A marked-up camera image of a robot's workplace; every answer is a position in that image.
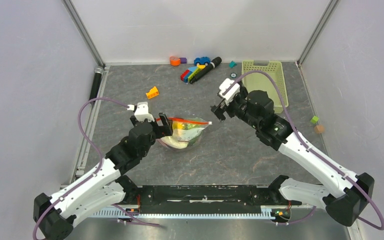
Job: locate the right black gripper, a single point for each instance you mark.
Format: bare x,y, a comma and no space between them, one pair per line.
219,109

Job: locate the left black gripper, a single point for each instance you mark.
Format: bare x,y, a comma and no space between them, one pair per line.
166,129

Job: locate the yellow lemon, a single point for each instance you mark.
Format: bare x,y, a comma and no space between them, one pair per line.
179,125

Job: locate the white radish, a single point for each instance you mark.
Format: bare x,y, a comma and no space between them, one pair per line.
170,142

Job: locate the clear zip bag orange zipper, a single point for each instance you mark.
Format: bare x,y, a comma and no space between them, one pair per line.
193,134

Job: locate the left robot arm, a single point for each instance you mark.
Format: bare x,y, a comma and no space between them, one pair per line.
105,184

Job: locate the orange toy brick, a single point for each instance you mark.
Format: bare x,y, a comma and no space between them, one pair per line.
152,93

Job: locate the small round badge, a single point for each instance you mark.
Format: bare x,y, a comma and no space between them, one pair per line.
233,75

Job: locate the green plastic basket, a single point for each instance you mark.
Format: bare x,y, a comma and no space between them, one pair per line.
257,81

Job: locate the coloured block stack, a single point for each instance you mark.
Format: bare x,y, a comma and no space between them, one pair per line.
187,75

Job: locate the teal block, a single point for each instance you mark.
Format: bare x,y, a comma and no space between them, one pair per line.
232,64

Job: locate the black microphone on table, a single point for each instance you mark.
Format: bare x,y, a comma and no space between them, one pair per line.
212,65

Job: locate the blue toy car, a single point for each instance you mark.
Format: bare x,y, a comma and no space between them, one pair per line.
202,61

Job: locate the purple block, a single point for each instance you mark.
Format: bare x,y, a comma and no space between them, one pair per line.
183,60

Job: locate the green cube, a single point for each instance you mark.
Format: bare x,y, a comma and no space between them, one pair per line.
314,120

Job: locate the wooden cube right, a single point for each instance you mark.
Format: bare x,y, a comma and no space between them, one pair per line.
319,129

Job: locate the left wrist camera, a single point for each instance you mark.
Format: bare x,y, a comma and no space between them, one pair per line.
142,114

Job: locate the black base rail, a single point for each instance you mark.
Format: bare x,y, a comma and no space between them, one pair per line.
204,199

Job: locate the black microphone at wall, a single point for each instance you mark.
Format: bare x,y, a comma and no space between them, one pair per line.
96,83

